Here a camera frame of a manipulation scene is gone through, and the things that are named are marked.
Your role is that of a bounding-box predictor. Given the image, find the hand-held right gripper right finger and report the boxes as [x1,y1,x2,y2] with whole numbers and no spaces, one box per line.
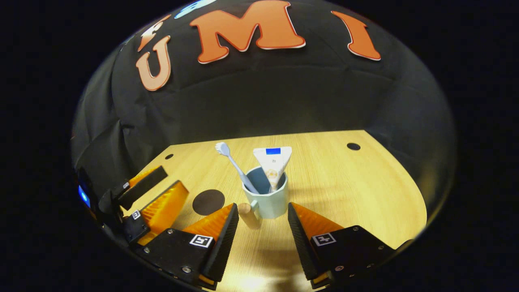
[287,202,396,289]

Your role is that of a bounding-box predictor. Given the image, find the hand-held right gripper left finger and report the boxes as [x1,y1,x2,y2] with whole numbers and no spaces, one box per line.
[136,203,240,290]

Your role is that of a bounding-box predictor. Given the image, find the dark brown round coaster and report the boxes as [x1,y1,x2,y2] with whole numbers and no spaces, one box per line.
[192,189,225,216]

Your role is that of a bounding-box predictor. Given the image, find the light blue cup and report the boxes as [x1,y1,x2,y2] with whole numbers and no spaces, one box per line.
[238,165,289,230]

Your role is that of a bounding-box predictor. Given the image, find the white toothbrush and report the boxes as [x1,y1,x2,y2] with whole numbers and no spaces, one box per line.
[215,142,260,195]

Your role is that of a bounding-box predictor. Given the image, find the white toothpaste tube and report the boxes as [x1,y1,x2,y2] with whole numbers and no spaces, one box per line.
[253,146,292,193]

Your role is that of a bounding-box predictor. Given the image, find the wooden desktop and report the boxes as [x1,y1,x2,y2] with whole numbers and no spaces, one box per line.
[122,130,427,292]

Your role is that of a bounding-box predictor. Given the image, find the black backdrop cloth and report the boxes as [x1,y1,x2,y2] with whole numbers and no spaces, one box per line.
[71,0,457,228]

